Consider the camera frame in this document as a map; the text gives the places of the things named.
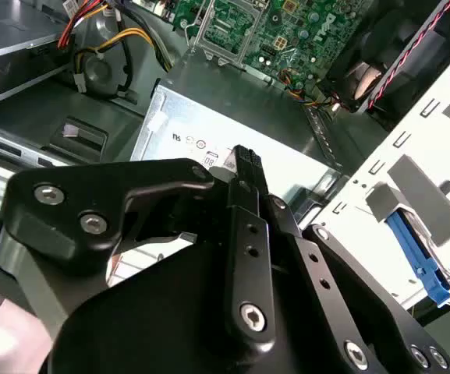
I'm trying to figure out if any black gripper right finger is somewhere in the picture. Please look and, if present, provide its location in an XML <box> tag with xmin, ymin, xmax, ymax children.
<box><xmin>247</xmin><ymin>146</ymin><xmax>450</xmax><ymax>374</ymax></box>

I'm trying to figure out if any hard disk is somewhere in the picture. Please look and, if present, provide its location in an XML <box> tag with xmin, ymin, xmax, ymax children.
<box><xmin>384</xmin><ymin>208</ymin><xmax>450</xmax><ymax>309</ymax></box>

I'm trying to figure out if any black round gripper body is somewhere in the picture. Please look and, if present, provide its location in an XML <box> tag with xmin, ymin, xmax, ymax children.
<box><xmin>47</xmin><ymin>233</ymin><xmax>350</xmax><ymax>374</ymax></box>

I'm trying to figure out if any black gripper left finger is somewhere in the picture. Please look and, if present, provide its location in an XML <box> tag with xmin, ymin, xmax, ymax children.
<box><xmin>0</xmin><ymin>144</ymin><xmax>277</xmax><ymax>347</ymax></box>

